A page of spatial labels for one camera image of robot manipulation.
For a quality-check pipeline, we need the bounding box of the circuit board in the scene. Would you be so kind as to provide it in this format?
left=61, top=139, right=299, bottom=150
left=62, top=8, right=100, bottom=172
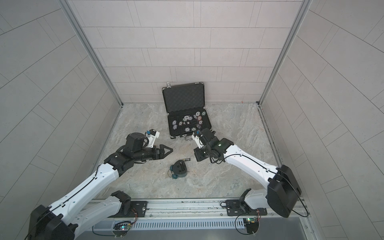
left=243, top=218, right=260, bottom=235
left=114, top=221, right=132, bottom=232

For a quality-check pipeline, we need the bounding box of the aluminium rail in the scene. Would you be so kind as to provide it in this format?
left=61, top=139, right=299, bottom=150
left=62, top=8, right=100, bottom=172
left=68, top=196, right=310, bottom=223

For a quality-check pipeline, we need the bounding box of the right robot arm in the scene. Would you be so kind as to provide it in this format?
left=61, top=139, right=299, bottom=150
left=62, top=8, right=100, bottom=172
left=192, top=129, right=302, bottom=218

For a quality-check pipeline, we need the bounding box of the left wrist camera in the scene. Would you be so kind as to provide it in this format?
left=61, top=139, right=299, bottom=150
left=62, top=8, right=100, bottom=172
left=145, top=129, right=160, bottom=148

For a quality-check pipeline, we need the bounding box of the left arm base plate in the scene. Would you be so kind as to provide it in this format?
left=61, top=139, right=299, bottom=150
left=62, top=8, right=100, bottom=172
left=112, top=201, right=148, bottom=218

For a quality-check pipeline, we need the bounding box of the right circuit board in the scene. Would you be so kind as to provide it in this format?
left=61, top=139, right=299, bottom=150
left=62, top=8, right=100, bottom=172
left=243, top=218, right=260, bottom=235

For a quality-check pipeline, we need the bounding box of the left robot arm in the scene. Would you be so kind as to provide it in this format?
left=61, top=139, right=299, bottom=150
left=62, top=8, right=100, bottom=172
left=25, top=130, right=173, bottom=240

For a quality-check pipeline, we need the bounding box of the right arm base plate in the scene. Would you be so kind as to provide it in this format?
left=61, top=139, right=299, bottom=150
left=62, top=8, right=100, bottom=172
left=220, top=200, right=268, bottom=217

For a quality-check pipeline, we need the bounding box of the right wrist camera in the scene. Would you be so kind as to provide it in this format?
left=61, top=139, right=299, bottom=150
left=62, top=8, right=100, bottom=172
left=192, top=134, right=204, bottom=149

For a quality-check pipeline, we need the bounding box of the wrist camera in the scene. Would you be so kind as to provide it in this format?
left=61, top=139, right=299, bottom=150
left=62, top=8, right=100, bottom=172
left=145, top=129, right=160, bottom=148
left=192, top=134, right=204, bottom=149

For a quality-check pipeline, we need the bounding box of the teal alarm clock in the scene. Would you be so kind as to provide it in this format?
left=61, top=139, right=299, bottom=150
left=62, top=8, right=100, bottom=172
left=170, top=160, right=188, bottom=179

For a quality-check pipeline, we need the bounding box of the left circuit board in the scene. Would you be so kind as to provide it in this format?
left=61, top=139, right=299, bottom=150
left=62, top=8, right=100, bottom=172
left=114, top=221, right=132, bottom=232

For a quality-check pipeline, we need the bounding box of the black aluminium case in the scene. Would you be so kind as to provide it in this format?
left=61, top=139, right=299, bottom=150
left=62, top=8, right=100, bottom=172
left=162, top=82, right=212, bottom=139

